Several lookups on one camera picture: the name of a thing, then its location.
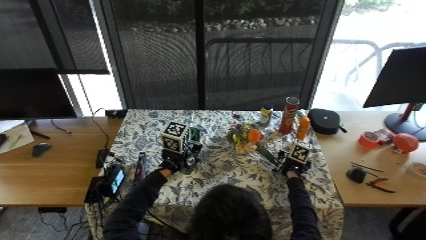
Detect white marker cube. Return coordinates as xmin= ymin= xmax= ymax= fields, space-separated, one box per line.
xmin=288 ymin=143 xmax=313 ymax=165
xmin=161 ymin=121 xmax=192 ymax=155

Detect blue floral tablecloth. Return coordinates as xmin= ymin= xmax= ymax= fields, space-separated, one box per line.
xmin=84 ymin=108 xmax=346 ymax=240

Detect orange bottle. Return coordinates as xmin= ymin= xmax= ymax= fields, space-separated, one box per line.
xmin=294 ymin=115 xmax=312 ymax=142

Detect flower bouquet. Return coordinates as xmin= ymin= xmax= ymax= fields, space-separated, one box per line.
xmin=227 ymin=123 xmax=280 ymax=165

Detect dark slim stick tool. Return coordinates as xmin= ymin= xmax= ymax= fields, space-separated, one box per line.
xmin=133 ymin=151 xmax=148 ymax=185

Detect red chips can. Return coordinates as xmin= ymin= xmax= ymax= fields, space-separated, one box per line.
xmin=277 ymin=96 xmax=302 ymax=136

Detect small yellow-labelled bottle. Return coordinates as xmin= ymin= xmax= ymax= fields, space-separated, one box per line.
xmin=259 ymin=104 xmax=276 ymax=128

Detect black zip case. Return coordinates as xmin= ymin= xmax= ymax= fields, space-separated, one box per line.
xmin=306 ymin=108 xmax=349 ymax=136

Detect small black gadget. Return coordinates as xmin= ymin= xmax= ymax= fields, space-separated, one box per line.
xmin=345 ymin=166 xmax=369 ymax=185

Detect thin dark stick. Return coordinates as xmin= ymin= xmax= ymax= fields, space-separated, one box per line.
xmin=349 ymin=161 xmax=385 ymax=174

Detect device with lit screen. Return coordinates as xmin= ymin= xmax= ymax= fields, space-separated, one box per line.
xmin=103 ymin=164 xmax=128 ymax=197

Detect the person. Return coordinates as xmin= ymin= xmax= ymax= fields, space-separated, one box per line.
xmin=103 ymin=168 xmax=324 ymax=240

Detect red tape roll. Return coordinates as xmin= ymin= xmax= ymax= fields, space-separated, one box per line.
xmin=357 ymin=131 xmax=382 ymax=149

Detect black power adapter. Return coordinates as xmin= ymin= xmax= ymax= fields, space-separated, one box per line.
xmin=95 ymin=148 xmax=113 ymax=170

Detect small black box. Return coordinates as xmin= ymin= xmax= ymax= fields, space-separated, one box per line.
xmin=104 ymin=108 xmax=128 ymax=120

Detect flat black device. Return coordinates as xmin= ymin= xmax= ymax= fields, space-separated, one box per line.
xmin=83 ymin=176 xmax=108 ymax=205

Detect orange-red ball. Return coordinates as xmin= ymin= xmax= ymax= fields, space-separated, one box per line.
xmin=392 ymin=132 xmax=421 ymax=154

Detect white tape roll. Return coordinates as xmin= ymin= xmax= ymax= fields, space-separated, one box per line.
xmin=405 ymin=161 xmax=426 ymax=181

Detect dark chair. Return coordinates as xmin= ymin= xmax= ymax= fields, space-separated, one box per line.
xmin=389 ymin=206 xmax=426 ymax=240

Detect grey computer mouse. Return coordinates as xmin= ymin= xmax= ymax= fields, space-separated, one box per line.
xmin=31 ymin=142 xmax=54 ymax=159

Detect black pen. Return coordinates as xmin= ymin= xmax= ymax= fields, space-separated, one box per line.
xmin=28 ymin=129 xmax=52 ymax=141

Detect monitor with red stand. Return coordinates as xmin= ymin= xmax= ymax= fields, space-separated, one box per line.
xmin=362 ymin=46 xmax=426 ymax=142

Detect black monitor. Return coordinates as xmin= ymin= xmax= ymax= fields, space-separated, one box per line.
xmin=0 ymin=67 xmax=79 ymax=121

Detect white paper sheet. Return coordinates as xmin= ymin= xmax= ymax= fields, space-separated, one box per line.
xmin=0 ymin=120 xmax=36 ymax=155

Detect dark roller blind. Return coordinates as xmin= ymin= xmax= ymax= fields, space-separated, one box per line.
xmin=0 ymin=0 xmax=111 ymax=75

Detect black cable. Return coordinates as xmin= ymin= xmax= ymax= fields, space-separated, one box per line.
xmin=89 ymin=107 xmax=113 ymax=152

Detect red-handled pliers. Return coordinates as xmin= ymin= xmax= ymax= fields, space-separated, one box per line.
xmin=365 ymin=177 xmax=398 ymax=195

